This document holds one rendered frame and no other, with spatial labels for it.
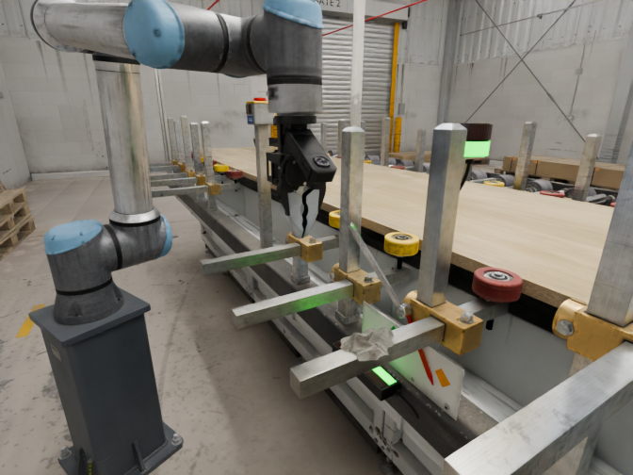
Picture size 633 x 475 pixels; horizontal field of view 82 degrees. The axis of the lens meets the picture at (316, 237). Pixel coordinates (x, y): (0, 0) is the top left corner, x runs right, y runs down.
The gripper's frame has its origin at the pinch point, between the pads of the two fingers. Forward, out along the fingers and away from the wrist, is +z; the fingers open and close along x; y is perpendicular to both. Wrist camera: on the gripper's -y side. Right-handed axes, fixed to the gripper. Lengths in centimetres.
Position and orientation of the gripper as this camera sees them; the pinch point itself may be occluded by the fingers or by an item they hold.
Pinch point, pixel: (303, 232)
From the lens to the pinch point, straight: 65.4
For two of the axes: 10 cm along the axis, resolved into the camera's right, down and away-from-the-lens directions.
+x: -8.6, 1.7, -4.9
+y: -5.2, -2.7, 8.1
